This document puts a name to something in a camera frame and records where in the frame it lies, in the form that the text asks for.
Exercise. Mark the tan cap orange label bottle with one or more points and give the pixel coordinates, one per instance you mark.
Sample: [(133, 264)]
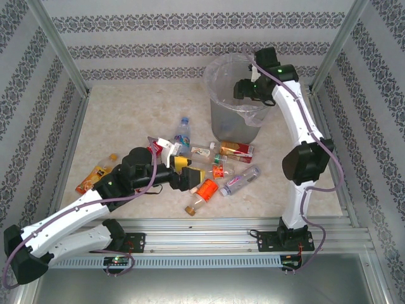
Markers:
[(207, 189)]

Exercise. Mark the white cap colourful label bottle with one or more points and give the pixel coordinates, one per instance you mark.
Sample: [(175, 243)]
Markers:
[(199, 151)]

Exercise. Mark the red cola bottle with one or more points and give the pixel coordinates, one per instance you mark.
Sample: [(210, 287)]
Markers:
[(155, 149)]

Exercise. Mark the blue cap blue label bottle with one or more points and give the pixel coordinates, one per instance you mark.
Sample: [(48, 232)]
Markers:
[(183, 130)]

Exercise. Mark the green label small bottle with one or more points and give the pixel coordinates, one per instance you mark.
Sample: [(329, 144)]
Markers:
[(220, 159)]

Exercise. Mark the orange juice bottle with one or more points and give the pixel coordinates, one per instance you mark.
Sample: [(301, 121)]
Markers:
[(91, 180)]

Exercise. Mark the purple label clear bottle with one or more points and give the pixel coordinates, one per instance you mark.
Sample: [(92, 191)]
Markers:
[(239, 181)]

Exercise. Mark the red and gold carton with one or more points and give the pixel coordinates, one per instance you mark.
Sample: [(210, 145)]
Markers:
[(237, 151)]

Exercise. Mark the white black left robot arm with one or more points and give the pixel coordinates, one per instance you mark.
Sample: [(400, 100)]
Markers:
[(63, 212)]

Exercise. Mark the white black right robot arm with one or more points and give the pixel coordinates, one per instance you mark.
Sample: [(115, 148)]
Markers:
[(297, 120)]

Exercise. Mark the clear plastic bin liner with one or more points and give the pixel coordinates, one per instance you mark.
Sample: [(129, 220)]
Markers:
[(253, 117)]

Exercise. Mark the grey metal mesh bin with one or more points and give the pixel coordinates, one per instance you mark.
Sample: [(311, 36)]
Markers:
[(234, 126)]

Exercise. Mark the small circuit board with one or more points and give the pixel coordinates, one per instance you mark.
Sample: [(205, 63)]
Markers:
[(291, 261), (117, 261)]

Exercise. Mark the grey metal sheet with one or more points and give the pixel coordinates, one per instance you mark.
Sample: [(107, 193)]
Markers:
[(205, 288)]

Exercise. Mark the long aluminium base rail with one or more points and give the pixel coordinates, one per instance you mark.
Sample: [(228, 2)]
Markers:
[(205, 234)]

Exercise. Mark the aluminium frame post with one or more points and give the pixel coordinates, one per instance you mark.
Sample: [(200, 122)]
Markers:
[(339, 41), (57, 41)]

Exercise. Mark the aluminium side rail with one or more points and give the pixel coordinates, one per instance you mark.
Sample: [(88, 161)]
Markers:
[(75, 136), (346, 206)]

